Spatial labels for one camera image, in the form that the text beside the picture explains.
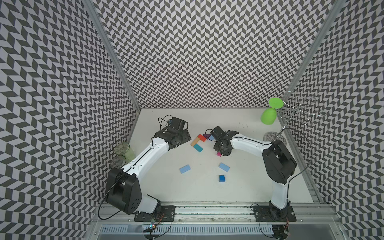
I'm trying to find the red block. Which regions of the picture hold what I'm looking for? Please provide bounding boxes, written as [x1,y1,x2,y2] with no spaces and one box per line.
[198,134,207,142]

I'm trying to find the natural wood block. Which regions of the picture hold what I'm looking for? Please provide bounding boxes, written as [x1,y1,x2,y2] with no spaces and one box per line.
[191,137,200,147]

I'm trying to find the teal block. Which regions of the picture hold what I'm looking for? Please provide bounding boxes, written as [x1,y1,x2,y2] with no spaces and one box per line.
[193,144,203,153]

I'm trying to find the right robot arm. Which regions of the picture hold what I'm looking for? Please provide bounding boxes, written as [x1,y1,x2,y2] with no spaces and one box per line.
[210,126,297,221]

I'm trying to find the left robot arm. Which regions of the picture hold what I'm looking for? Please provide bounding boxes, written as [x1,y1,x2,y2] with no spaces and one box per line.
[103,117,192,215]

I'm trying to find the dark blue cube block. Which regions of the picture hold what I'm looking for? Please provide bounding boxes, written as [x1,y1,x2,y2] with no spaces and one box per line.
[219,175,226,183]

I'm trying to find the green plastic wine glass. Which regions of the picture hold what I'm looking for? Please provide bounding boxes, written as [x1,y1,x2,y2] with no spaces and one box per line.
[261,98,284,125]

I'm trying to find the green transparent cup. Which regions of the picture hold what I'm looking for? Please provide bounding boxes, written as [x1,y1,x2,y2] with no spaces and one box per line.
[115,142,136,163]

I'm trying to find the grey transparent cup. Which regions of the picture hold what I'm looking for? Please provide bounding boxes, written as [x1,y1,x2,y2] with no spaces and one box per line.
[109,155,127,169]

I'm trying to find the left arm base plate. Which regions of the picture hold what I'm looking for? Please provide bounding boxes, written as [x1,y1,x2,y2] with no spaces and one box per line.
[134,206,176,222]

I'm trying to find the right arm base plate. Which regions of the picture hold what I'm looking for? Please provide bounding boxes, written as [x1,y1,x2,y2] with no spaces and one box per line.
[251,205,297,222]

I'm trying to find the aluminium front rail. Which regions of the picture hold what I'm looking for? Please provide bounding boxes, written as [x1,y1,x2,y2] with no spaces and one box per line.
[89,202,342,225]

